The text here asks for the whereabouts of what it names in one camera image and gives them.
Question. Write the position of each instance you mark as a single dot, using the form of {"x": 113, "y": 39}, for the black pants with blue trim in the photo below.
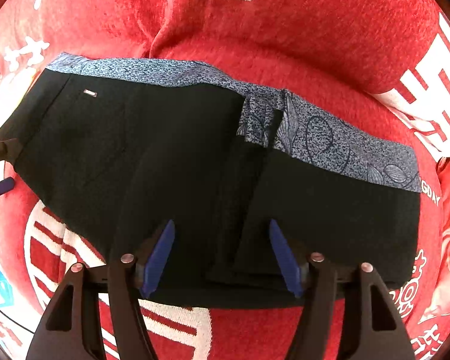
{"x": 153, "y": 180}

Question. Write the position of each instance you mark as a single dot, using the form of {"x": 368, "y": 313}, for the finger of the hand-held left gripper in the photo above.
{"x": 0, "y": 188}
{"x": 3, "y": 149}

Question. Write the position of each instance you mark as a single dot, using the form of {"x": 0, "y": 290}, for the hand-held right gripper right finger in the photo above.
{"x": 283, "y": 255}

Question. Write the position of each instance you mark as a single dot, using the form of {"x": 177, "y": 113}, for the red printed blanket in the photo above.
{"x": 285, "y": 26}

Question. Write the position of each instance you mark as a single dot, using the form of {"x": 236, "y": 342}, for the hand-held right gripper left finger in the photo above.
{"x": 161, "y": 255}

